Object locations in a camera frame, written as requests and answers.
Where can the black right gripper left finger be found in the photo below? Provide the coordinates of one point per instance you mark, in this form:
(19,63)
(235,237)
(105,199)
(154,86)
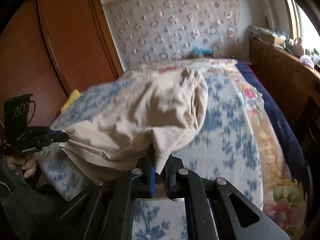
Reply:
(147,180)

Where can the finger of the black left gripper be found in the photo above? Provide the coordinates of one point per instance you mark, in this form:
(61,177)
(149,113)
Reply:
(57,136)

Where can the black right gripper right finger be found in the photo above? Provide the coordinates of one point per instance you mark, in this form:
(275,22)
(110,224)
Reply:
(172,188)

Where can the beige t-shirt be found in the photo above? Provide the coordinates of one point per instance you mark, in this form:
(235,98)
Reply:
(166,110)

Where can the person's left hand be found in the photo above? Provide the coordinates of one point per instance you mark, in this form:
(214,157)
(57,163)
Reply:
(26,164)

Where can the yellow Pikachu plush toy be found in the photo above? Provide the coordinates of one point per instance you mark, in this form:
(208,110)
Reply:
(75,94)

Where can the blue floral white bedsheet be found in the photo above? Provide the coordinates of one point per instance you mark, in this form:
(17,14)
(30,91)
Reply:
(225,147)

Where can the brown wooden wardrobe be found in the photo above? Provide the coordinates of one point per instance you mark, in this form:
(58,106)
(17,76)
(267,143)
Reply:
(52,47)

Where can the blue toy on bed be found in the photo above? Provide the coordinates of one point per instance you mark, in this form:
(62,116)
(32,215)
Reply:
(201,53)

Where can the pink floral quilt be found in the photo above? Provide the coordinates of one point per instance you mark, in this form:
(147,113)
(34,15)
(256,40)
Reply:
(284,200)

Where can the dark blue blanket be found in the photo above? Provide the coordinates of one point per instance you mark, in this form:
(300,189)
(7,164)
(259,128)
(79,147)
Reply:
(292,150)

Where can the wooden bedside cabinet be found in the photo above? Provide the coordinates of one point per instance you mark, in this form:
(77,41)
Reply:
(293,85)

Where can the pink figurine on cabinet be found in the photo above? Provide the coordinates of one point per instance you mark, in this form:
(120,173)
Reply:
(298,49)

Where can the window with wooden frame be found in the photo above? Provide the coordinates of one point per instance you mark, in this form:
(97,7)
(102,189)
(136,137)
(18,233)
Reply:
(301,25)

